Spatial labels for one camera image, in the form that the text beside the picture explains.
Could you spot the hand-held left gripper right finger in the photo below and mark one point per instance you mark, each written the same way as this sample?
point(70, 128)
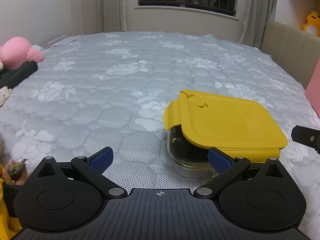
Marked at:
point(220, 162)

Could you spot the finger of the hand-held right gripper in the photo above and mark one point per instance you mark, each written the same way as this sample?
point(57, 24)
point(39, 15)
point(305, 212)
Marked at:
point(307, 137)

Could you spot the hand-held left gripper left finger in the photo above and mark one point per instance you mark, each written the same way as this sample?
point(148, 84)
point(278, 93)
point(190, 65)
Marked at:
point(103, 158)

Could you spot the clear glass container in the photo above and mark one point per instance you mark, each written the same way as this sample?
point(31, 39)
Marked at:
point(185, 155)

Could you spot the yellow container lid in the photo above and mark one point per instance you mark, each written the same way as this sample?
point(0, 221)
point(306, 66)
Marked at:
point(225, 120)

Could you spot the pink paper bag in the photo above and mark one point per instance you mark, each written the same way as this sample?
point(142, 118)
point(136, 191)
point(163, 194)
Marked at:
point(314, 92)

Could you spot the small olive brown object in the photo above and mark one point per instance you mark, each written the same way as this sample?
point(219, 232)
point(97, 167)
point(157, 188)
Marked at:
point(16, 170)

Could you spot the beige padded headboard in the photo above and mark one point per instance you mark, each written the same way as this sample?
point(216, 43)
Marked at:
point(287, 47)

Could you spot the yellow plush toy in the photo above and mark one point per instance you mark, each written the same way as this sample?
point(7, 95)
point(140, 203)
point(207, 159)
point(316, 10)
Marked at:
point(312, 22)

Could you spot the yellow cloth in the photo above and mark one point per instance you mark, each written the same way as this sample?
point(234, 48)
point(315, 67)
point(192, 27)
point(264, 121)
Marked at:
point(3, 220)

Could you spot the white patterned soft toy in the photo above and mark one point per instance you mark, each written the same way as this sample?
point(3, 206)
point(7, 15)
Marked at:
point(4, 95)

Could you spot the beige curtain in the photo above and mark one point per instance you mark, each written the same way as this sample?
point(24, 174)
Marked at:
point(115, 5)
point(260, 10)

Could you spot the pink plush toy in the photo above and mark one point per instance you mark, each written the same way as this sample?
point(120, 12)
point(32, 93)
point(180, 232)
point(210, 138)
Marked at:
point(15, 52)

